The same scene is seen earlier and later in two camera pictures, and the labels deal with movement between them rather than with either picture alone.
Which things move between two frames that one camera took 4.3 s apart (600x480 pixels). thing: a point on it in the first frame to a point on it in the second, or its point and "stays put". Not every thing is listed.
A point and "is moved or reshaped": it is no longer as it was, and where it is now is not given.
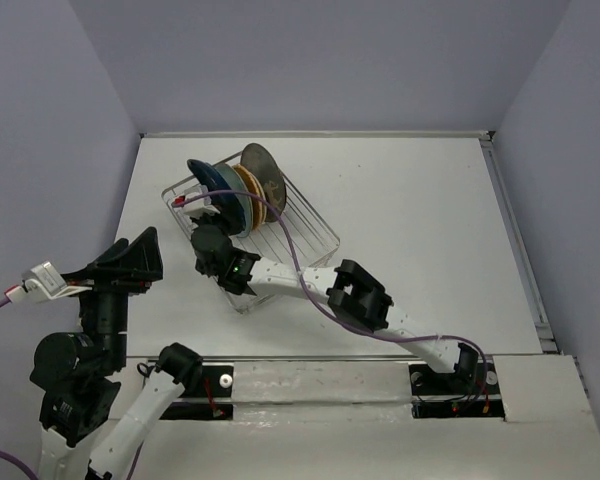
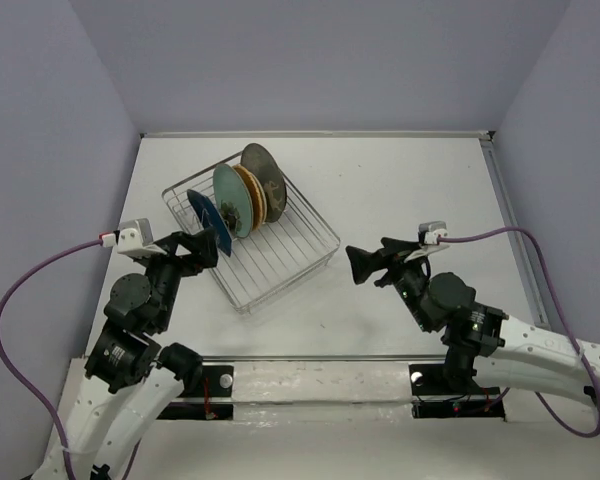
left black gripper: [139, 261] to [203, 243]
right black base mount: [472, 391] stays put
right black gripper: [200, 221] to [363, 262]
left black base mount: [208, 397] stays put
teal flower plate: [244, 201] stays put
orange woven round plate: [255, 187] stays put
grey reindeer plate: [267, 168] stays put
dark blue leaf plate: [228, 207] is moved or reshaped
